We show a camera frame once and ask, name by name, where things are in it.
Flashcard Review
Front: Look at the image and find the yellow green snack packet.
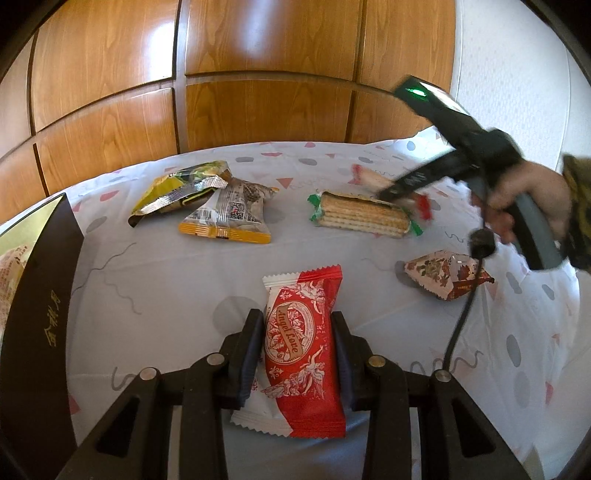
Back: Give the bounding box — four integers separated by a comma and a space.
128, 161, 234, 229

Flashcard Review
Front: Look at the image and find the floral snack packet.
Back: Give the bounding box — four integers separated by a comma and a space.
404, 249, 496, 302

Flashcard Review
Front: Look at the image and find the gold tin box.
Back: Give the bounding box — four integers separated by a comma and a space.
0, 193, 85, 462

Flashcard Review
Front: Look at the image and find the person's right forearm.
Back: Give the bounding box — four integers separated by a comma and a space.
561, 154, 591, 269

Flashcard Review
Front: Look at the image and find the patterned white tablecloth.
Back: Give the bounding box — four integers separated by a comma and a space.
0, 127, 591, 480

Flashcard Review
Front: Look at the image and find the clear cake packet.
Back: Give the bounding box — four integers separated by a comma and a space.
0, 242, 35, 333

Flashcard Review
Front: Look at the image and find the green ended wafer packet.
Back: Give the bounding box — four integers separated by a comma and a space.
308, 190, 424, 239

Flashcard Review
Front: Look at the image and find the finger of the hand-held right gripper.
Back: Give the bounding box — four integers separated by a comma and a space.
376, 152, 467, 204

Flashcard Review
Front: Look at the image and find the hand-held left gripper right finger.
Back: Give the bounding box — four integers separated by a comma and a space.
331, 311, 532, 480

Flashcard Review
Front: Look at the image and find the person's right hand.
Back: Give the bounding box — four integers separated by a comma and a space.
471, 159, 573, 246

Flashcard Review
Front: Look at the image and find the red ended snack packet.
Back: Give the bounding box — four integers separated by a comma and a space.
351, 164, 432, 221

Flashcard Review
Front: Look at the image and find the black cable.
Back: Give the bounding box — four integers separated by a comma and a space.
441, 228, 498, 374

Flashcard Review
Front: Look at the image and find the wooden wardrobe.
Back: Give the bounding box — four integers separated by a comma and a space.
0, 0, 462, 222

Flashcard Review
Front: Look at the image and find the red white snack packet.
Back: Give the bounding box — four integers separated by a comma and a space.
229, 264, 347, 439

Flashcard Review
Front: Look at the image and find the orange clear snack packet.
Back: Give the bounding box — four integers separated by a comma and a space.
179, 178, 280, 245

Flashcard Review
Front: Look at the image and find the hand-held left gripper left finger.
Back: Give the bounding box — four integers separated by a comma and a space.
55, 308, 266, 480

